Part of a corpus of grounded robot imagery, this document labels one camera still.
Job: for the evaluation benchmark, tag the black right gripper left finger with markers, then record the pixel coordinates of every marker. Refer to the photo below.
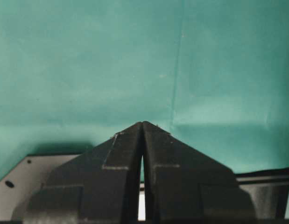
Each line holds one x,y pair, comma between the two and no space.
101,186

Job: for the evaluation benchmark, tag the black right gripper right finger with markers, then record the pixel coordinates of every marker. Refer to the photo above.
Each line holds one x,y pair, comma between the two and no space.
185,186

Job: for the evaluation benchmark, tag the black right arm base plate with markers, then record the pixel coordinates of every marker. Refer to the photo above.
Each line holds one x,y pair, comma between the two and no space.
26,178

